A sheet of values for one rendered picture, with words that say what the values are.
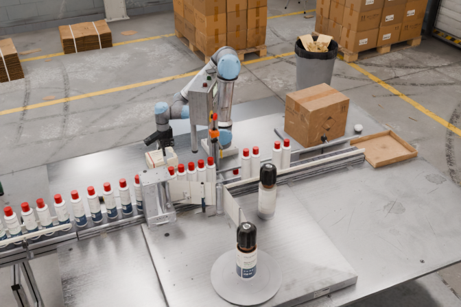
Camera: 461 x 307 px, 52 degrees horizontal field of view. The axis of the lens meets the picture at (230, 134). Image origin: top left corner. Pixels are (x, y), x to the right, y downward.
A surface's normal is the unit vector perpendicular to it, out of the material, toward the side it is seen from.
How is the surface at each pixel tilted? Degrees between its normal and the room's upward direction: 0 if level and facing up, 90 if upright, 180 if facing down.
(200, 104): 90
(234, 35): 87
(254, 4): 91
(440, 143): 0
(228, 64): 81
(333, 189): 0
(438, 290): 1
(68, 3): 90
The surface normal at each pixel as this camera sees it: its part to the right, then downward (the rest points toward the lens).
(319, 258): -0.01, -0.83
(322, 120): 0.49, 0.48
